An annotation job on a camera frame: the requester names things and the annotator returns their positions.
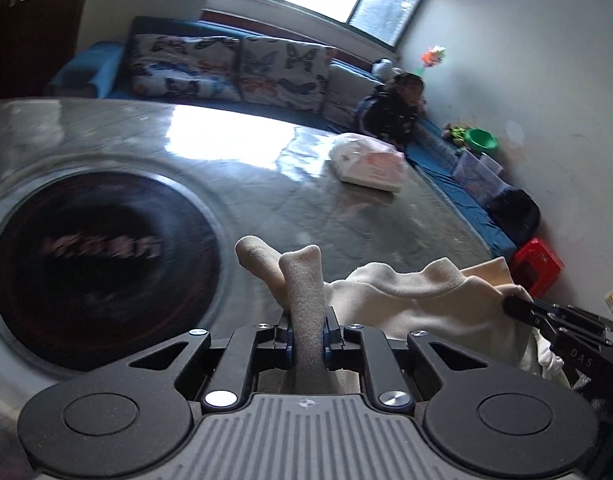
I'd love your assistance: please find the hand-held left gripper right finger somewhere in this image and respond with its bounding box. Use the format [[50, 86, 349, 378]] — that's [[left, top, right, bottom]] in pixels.
[[323, 322, 492, 409]]

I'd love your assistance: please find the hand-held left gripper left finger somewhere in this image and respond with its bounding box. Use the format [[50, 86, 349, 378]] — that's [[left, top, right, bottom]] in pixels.
[[128, 324, 293, 408]]

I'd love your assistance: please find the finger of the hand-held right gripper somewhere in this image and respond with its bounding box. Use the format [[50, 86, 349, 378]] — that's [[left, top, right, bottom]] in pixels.
[[503, 294, 612, 333], [534, 327, 570, 357]]

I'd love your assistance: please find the cream sweater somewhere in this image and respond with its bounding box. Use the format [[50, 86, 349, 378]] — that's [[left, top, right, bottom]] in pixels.
[[235, 235, 537, 396]]

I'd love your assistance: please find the red plastic stool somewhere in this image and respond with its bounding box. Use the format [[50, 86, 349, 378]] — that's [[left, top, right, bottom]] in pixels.
[[509, 237, 565, 298]]

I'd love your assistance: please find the black backpack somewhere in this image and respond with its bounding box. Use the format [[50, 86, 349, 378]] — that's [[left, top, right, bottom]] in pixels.
[[487, 187, 541, 248]]

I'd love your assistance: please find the clear plastic storage box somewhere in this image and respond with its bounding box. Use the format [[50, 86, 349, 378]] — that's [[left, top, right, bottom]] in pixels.
[[451, 152, 505, 201]]

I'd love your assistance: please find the green plastic basin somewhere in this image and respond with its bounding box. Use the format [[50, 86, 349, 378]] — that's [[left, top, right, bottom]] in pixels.
[[464, 127, 500, 153]]

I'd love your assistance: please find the white pink tissue packet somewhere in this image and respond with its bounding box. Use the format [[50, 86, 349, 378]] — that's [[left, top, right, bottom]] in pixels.
[[331, 133, 407, 193]]

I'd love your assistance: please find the round black induction cooktop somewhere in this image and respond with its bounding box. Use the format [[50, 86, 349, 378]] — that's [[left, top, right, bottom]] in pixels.
[[0, 170, 227, 376]]

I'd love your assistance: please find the plain grey cushion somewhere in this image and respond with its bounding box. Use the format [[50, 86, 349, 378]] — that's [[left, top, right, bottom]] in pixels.
[[323, 59, 375, 133]]

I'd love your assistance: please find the colourful pinwheel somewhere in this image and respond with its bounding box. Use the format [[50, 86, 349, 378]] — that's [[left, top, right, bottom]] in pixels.
[[414, 45, 447, 77]]

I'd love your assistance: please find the square butterfly print cushion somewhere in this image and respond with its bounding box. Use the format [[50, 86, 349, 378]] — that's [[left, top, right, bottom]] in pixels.
[[238, 37, 337, 113]]

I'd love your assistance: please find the panda plush toy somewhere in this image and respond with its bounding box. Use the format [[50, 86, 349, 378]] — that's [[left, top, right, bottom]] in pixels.
[[371, 57, 402, 81]]

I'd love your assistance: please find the wide butterfly print cushion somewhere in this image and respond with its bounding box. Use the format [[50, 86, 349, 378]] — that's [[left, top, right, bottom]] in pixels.
[[130, 34, 243, 103]]

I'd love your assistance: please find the blue sofa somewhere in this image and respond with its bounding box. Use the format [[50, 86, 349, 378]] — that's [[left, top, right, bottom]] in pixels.
[[46, 16, 517, 261]]

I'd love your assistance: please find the dark wooden door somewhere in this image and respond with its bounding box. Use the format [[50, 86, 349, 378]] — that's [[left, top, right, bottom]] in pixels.
[[0, 0, 97, 103]]

